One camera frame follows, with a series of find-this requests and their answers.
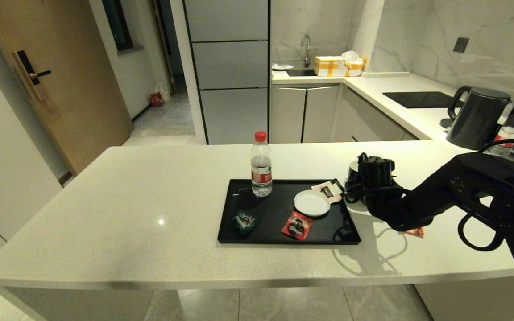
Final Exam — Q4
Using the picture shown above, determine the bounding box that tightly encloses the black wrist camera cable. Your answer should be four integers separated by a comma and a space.
344, 153, 411, 206

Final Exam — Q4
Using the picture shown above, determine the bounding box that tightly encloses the chrome sink faucet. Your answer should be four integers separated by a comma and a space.
301, 35, 311, 68

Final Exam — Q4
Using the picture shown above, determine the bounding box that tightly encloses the black mug white inside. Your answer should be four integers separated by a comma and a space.
345, 160, 365, 206

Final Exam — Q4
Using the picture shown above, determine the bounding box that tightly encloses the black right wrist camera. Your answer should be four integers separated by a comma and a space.
357, 153, 396, 188

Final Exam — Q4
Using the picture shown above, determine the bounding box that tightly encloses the white tall cabinet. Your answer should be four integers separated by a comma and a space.
0, 67, 63, 304

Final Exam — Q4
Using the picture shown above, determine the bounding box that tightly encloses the dark window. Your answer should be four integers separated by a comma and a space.
102, 0, 135, 54

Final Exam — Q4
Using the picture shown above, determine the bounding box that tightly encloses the dark green snack packet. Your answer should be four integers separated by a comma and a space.
232, 210, 260, 235

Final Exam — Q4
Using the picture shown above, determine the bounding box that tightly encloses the clear water bottle red cap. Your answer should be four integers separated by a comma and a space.
251, 131, 273, 198
493, 106, 514, 150

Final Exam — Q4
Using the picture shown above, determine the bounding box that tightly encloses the white round saucer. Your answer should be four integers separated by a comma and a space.
294, 189, 331, 218

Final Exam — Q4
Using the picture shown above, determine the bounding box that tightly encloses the tall grey fridge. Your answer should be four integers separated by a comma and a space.
182, 0, 271, 146

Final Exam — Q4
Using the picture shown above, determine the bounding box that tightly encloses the grey sink cabinet door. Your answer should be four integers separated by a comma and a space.
270, 87, 307, 144
303, 86, 340, 144

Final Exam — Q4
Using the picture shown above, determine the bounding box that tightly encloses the wooden entrance door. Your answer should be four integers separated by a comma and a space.
0, 0, 134, 176

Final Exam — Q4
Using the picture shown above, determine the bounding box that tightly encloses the grey counter base cabinet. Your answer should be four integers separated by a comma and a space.
333, 86, 418, 143

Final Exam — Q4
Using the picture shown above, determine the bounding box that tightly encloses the black electronic door lock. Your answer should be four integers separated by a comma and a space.
13, 51, 53, 102

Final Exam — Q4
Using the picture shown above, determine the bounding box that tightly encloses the black electric kettle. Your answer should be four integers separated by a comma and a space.
446, 86, 511, 150

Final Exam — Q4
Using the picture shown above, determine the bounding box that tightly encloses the black rectangular serving tray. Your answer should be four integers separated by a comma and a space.
217, 179, 361, 245

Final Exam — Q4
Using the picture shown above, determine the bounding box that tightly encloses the black induction cooktop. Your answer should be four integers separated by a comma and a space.
382, 92, 463, 109

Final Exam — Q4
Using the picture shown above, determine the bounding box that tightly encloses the small yellow taped box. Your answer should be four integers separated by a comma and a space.
345, 58, 367, 78

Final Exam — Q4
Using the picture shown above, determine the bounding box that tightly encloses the large yellow taped box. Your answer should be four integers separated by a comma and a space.
314, 57, 347, 78

